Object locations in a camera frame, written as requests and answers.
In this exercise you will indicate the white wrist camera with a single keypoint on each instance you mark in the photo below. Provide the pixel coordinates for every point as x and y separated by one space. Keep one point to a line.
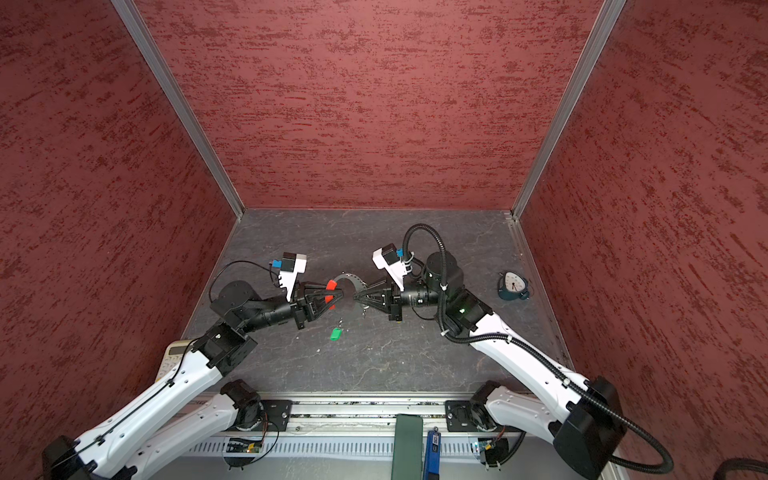
389 258
289 267

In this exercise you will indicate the circuit board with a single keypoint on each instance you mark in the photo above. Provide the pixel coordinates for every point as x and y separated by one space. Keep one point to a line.
243 446
491 452

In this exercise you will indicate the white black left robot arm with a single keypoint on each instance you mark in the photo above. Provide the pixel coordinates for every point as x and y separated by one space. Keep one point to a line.
144 436

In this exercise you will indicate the perforated metal keyring red handle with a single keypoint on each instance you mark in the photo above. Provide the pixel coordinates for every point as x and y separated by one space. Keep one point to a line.
347 285

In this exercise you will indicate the right circuit board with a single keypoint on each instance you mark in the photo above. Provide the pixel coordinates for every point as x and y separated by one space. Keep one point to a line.
491 452

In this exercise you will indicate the blue device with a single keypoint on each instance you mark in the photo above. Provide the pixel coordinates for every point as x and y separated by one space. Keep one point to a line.
431 463

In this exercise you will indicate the teal kitchen scale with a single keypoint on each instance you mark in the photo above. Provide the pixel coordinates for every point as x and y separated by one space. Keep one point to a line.
512 286

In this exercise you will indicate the left circuit board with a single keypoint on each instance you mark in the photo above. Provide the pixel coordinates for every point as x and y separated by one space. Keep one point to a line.
243 446

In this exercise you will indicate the right aluminium corner post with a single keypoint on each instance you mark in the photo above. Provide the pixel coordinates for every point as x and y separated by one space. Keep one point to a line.
601 30

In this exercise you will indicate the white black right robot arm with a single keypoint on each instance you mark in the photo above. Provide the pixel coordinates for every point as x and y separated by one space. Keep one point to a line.
569 411

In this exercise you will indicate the aluminium front rail frame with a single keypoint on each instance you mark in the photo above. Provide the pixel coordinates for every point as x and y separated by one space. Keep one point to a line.
344 427

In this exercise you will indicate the aluminium corner post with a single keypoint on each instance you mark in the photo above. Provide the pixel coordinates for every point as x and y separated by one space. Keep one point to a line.
138 30
601 30

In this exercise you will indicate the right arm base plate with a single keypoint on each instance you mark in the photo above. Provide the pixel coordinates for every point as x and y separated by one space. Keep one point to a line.
470 416

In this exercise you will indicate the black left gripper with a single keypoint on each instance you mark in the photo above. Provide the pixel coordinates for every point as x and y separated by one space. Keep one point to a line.
314 298

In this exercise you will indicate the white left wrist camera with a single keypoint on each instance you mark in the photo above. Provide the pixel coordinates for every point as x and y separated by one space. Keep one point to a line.
289 267

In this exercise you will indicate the dark green block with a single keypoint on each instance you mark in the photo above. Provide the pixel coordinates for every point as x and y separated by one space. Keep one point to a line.
407 448

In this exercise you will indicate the green capped key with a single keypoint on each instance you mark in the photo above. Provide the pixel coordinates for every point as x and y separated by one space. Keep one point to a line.
335 333

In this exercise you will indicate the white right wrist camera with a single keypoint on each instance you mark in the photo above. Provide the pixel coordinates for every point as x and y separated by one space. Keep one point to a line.
389 258

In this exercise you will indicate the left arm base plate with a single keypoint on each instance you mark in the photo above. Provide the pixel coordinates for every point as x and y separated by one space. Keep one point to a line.
267 415

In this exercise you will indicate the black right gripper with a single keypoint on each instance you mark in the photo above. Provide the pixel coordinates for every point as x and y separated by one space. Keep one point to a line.
383 301

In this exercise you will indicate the left aluminium corner post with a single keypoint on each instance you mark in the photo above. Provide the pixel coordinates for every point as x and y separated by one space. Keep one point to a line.
138 30

